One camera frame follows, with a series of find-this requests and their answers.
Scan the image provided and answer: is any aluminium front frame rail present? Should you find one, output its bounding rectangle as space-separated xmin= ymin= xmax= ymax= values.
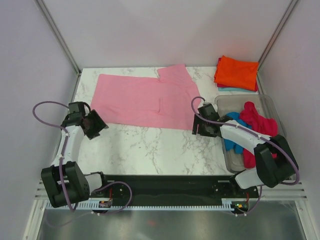
xmin=34 ymin=180 xmax=308 ymax=201

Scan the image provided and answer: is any aluminium frame post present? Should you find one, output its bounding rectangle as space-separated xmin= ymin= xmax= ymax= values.
xmin=257 ymin=0 xmax=300 ymax=72
xmin=34 ymin=0 xmax=82 ymax=76

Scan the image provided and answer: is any white slotted cable duct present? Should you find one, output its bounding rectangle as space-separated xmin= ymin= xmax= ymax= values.
xmin=46 ymin=197 xmax=248 ymax=211

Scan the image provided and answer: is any pink t shirt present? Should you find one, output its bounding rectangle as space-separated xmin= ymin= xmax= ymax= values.
xmin=90 ymin=64 xmax=200 ymax=130

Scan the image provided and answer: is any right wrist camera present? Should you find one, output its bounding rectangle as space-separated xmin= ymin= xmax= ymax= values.
xmin=198 ymin=103 xmax=219 ymax=119

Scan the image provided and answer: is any teal folded t shirt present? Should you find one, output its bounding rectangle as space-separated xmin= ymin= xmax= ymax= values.
xmin=218 ymin=87 xmax=249 ymax=92

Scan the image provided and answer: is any orange folded t shirt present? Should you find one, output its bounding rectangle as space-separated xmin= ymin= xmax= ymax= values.
xmin=213 ymin=55 xmax=259 ymax=91

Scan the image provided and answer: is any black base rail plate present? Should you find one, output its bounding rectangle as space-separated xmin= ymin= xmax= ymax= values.
xmin=92 ymin=175 xmax=259 ymax=206

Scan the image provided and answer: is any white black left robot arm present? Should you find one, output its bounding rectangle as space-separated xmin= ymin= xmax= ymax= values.
xmin=41 ymin=109 xmax=110 ymax=212

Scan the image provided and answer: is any right aluminium frame post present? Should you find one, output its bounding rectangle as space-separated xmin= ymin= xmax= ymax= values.
xmin=257 ymin=0 xmax=300 ymax=72

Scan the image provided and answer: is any crimson crumpled t shirt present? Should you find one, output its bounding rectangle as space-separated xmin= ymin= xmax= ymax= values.
xmin=239 ymin=101 xmax=278 ymax=169

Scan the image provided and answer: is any blue crumpled t shirt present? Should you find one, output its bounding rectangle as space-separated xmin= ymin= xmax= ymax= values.
xmin=222 ymin=112 xmax=247 ymax=155

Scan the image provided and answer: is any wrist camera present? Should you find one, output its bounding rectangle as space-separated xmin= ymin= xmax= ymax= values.
xmin=198 ymin=103 xmax=219 ymax=119
xmin=68 ymin=101 xmax=91 ymax=116

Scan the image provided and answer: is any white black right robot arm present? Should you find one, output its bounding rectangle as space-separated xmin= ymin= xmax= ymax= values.
xmin=195 ymin=113 xmax=300 ymax=197

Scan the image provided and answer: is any left aluminium frame post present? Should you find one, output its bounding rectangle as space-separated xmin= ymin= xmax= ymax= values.
xmin=34 ymin=0 xmax=82 ymax=76

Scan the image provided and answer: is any clear plastic bin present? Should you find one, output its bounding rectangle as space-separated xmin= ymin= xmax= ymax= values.
xmin=214 ymin=94 xmax=287 ymax=174

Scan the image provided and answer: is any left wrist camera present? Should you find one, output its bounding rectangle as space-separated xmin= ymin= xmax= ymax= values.
xmin=68 ymin=101 xmax=91 ymax=116

